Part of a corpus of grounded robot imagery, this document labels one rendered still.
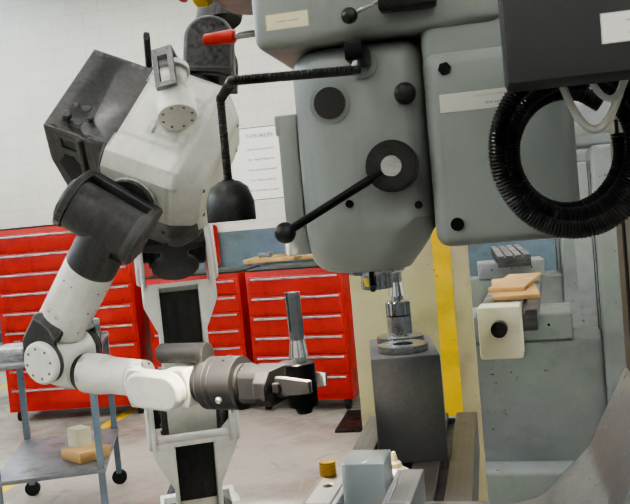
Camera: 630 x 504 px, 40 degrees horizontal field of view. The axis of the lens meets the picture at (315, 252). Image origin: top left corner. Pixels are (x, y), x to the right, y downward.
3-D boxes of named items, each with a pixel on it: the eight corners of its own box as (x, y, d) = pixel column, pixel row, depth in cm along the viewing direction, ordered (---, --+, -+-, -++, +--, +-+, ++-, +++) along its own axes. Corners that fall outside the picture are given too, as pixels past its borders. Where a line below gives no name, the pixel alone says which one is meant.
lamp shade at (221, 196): (206, 223, 131) (202, 182, 130) (253, 219, 132) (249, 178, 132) (209, 223, 124) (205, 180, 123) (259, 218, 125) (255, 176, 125)
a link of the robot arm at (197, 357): (211, 417, 140) (155, 416, 145) (245, 395, 149) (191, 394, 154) (200, 350, 138) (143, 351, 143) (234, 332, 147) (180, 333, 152)
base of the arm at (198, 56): (231, 114, 177) (179, 95, 177) (253, 59, 179) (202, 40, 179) (225, 86, 162) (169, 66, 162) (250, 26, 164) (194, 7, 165)
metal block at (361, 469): (344, 512, 105) (340, 464, 104) (354, 495, 110) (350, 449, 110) (387, 512, 103) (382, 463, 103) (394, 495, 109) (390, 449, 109)
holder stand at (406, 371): (379, 465, 150) (369, 352, 149) (376, 432, 172) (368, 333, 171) (449, 460, 150) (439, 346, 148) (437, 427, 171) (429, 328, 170)
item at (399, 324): (399, 337, 161) (397, 307, 161) (382, 335, 165) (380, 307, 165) (417, 333, 164) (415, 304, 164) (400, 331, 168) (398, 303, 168)
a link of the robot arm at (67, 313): (2, 352, 155) (47, 256, 146) (52, 333, 166) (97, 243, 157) (45, 394, 152) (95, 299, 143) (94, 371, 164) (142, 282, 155)
